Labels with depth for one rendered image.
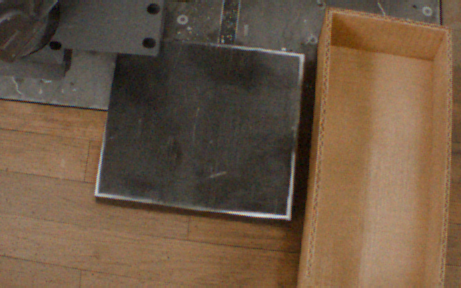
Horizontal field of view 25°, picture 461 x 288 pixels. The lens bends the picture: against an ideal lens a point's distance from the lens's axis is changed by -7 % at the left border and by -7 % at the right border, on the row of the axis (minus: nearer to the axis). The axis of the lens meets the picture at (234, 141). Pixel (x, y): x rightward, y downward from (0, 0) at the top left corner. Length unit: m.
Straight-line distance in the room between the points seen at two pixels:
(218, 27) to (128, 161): 0.16
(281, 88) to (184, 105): 0.09
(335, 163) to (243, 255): 0.12
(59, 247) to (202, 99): 0.19
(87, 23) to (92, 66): 0.24
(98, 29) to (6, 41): 0.12
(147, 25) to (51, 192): 0.24
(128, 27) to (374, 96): 0.31
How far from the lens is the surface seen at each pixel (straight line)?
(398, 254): 0.96
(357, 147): 0.98
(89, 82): 1.00
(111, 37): 0.78
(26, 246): 0.95
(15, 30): 0.67
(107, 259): 0.94
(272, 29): 1.03
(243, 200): 0.94
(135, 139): 0.96
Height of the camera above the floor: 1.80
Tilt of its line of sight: 68 degrees down
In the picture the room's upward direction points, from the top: 8 degrees clockwise
